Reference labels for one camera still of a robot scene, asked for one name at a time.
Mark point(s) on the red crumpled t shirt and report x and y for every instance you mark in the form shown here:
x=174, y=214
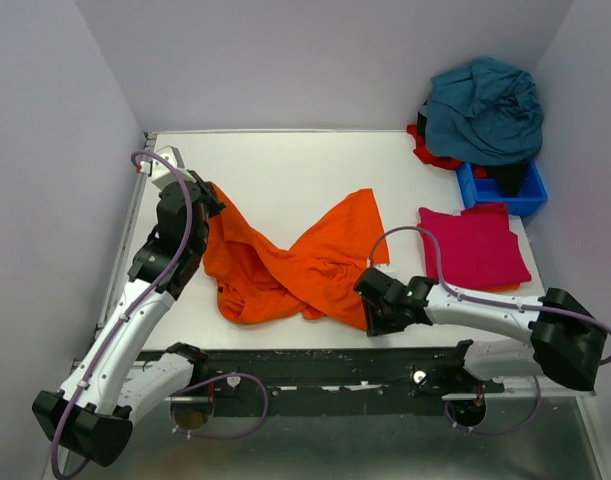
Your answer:
x=427, y=158

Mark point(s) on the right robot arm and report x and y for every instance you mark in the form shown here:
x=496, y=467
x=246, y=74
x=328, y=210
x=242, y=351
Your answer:
x=551, y=335

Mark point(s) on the blue plastic bin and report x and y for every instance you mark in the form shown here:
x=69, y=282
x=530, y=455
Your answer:
x=480, y=191

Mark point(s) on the teal crumpled t shirt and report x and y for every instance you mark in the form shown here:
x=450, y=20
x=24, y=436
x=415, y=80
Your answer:
x=486, y=112

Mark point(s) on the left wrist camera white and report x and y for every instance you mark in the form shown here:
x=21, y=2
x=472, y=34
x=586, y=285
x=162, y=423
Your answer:
x=165, y=168

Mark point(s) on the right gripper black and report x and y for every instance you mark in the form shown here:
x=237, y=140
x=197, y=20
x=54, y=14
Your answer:
x=373, y=304

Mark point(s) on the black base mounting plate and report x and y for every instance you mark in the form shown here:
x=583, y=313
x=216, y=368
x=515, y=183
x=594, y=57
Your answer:
x=307, y=382

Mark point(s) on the folded magenta t shirt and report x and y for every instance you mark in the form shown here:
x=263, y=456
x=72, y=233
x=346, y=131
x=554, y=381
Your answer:
x=489, y=220

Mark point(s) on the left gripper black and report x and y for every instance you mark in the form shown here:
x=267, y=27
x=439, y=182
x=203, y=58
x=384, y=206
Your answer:
x=205, y=193

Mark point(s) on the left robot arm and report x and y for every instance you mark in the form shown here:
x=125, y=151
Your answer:
x=94, y=411

